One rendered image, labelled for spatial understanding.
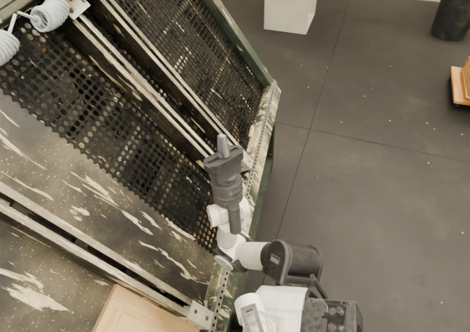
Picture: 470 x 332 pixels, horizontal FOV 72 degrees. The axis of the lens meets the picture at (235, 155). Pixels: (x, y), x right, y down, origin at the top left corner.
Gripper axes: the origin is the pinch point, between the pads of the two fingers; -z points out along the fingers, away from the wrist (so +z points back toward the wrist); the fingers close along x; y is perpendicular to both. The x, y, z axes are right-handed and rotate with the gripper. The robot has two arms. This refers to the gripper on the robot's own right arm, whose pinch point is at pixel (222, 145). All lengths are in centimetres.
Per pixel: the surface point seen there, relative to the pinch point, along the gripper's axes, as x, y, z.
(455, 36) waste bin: -429, 68, 66
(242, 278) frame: -39, 43, 133
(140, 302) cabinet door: 29, 14, 52
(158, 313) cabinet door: 26, 11, 59
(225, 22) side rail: -86, 96, -7
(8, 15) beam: 27, 51, -32
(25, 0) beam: 21, 56, -35
